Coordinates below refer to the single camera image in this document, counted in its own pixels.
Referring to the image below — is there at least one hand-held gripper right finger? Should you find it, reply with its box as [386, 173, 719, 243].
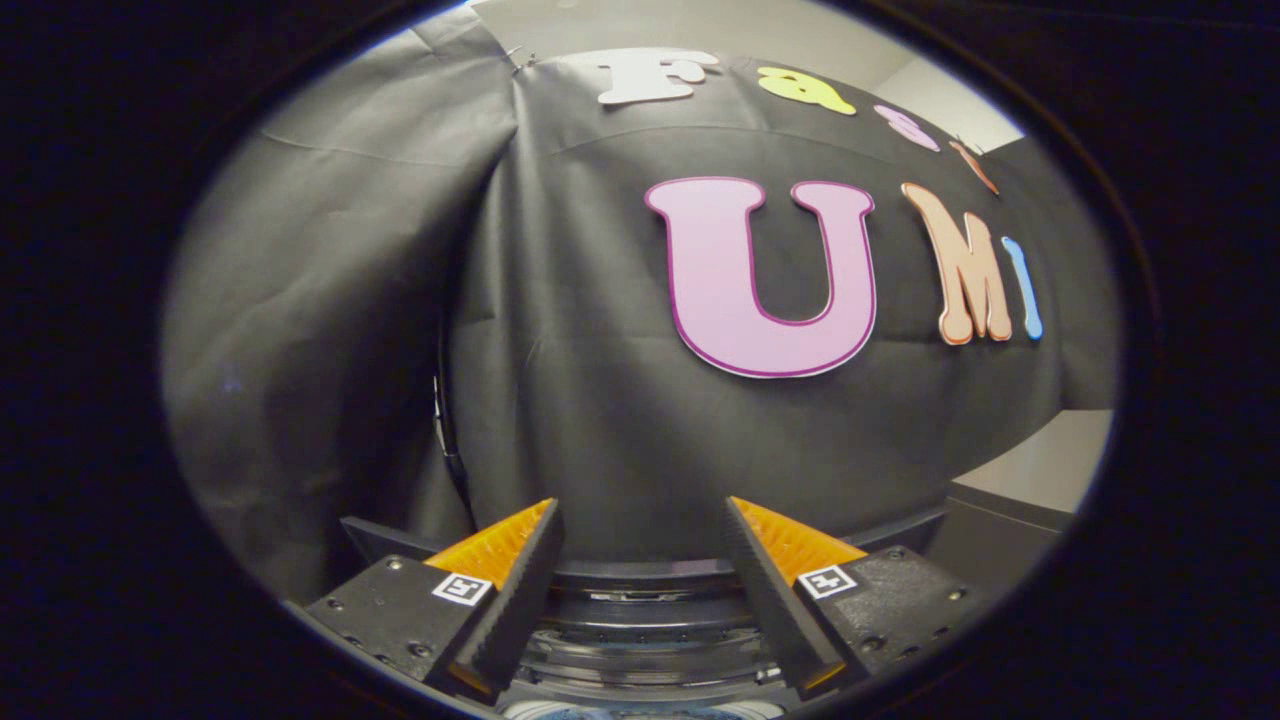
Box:
[722, 496, 986, 699]

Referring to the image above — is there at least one black wall cable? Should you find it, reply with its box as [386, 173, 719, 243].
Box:
[431, 300, 479, 526]

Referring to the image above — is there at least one black backdrop cloth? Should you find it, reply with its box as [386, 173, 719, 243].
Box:
[160, 25, 1119, 601]

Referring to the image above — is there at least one beige cabinet with dark top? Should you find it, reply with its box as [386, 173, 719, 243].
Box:
[922, 483, 1077, 593]

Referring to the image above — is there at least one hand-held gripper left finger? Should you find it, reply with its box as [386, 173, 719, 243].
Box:
[305, 498, 566, 701]

